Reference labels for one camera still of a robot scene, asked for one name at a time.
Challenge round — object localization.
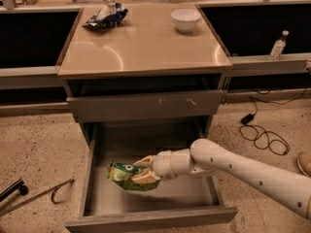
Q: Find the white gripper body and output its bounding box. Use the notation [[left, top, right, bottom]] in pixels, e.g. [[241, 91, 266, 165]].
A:
[[152, 149, 194, 180]]

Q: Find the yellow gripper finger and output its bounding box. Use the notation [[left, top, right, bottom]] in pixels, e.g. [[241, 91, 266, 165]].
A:
[[131, 170, 160, 184], [134, 155, 155, 168]]

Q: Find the green rice chip bag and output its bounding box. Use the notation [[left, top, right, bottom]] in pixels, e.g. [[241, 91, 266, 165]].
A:
[[107, 162, 161, 191]]

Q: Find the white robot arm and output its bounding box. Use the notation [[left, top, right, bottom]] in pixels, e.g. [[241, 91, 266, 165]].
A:
[[131, 139, 311, 219]]

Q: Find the open middle drawer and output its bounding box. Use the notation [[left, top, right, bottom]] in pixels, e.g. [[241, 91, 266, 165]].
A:
[[66, 117, 237, 233]]

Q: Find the closed top drawer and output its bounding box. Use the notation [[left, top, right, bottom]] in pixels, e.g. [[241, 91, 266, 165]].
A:
[[67, 90, 223, 122]]

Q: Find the grey drawer cabinet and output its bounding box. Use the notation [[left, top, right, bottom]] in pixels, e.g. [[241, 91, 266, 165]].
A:
[[58, 4, 231, 141]]

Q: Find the blue white snack bag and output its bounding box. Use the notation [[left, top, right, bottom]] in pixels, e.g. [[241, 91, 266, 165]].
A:
[[83, 3, 128, 31]]

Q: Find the metal rod with hook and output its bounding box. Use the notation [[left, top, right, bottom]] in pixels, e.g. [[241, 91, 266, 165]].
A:
[[0, 179, 74, 216]]

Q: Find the black caster leg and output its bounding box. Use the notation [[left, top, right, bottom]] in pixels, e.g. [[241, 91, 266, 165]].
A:
[[0, 179, 28, 202]]

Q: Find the brown shoe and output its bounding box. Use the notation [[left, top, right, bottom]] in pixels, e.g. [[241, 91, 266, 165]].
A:
[[297, 152, 311, 177]]

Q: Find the white bowl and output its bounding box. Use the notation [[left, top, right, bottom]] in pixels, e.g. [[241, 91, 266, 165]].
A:
[[171, 9, 201, 33]]

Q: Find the clear plastic bottle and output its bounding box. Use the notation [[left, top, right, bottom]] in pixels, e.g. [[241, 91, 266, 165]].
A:
[[270, 30, 289, 60]]

